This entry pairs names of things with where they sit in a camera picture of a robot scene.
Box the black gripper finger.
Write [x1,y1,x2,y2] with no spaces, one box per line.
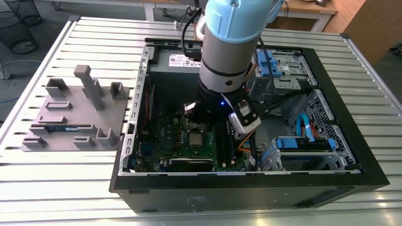
[183,103,197,117]

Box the metal socket cover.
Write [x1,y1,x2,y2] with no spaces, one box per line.
[187,121,207,132]

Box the CPU socket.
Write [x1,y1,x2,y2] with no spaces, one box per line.
[187,131,207,149]

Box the green motherboard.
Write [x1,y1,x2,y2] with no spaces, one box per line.
[135,109,249,172]

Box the grey power supply unit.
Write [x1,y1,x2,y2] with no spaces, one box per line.
[147,48,203,82]

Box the black graphics card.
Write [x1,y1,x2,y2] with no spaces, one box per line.
[167,157,215,172]

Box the blue plastic drive latch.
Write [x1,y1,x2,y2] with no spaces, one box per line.
[259,65,282,77]
[255,50,278,68]

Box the empty light blue carrier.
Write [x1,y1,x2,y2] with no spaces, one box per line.
[257,148,271,170]

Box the grey metal drive cage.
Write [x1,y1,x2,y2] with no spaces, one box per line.
[245,49,318,104]

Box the hard disk in blue carrier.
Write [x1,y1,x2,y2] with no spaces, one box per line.
[274,137,337,153]

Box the grey parts rack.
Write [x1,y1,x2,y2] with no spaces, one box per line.
[20,65,135,153]

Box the black PC case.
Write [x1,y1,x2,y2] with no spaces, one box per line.
[108,37,390,214]

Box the RAM stick with blue label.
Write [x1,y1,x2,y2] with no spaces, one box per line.
[31,124,92,133]

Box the perforated metal disk bay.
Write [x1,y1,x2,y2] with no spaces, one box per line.
[258,136,361,172]

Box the wooden cabinet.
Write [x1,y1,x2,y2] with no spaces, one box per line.
[343,0,402,65]

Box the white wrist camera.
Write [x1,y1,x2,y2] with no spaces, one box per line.
[229,100,263,135]

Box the orange wire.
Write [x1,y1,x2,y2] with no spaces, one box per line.
[237,130,255,153]

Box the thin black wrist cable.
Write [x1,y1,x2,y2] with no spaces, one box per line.
[257,39,275,113]

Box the black cable bundle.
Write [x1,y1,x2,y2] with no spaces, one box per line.
[235,89,315,138]

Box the blue SATA cable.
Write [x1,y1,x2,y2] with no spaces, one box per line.
[295,113,317,143]

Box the thick black wrist cable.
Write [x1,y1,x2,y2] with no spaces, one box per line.
[181,8,203,62]

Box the wooden desk white frame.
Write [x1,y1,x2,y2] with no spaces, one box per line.
[144,0,339,32]

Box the large wire mesh bin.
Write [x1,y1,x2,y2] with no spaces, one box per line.
[0,11,38,55]

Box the small wire mesh bin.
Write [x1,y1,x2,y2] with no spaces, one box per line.
[19,0,43,26]

